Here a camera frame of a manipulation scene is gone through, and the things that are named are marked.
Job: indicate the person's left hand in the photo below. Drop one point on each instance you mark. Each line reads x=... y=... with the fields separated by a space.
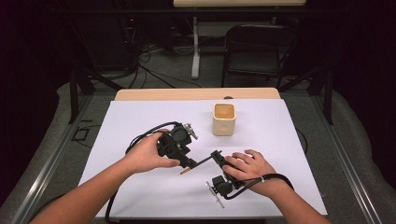
x=144 y=155

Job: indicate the aluminium floor rail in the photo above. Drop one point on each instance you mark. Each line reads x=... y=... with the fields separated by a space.
x=345 y=161
x=46 y=168

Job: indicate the light wood desk white leg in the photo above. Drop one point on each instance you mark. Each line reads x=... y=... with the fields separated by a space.
x=239 y=2

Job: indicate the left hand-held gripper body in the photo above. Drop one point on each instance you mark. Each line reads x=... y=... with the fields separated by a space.
x=177 y=140

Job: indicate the cream square ceramic cup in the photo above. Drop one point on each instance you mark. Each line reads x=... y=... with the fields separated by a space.
x=224 y=124

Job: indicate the black metal stand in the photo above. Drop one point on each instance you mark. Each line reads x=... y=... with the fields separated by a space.
x=74 y=93
x=327 y=93

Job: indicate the black folding chair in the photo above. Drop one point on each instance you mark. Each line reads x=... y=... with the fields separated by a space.
x=255 y=63

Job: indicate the person's right hand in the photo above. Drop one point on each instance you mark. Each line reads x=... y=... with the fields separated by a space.
x=250 y=168

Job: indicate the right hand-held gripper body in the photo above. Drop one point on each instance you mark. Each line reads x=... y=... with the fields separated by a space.
x=222 y=185

